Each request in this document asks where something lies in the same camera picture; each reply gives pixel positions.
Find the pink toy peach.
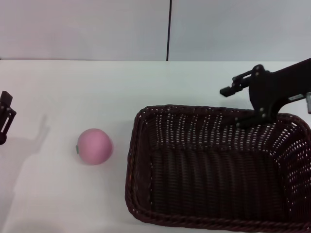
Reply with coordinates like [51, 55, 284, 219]
[75, 128, 114, 166]

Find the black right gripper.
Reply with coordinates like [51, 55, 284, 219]
[220, 58, 311, 128]

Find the dark brown woven basket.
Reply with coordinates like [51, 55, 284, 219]
[124, 104, 311, 233]

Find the black vertical wall strip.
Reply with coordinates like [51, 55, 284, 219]
[166, 0, 173, 61]

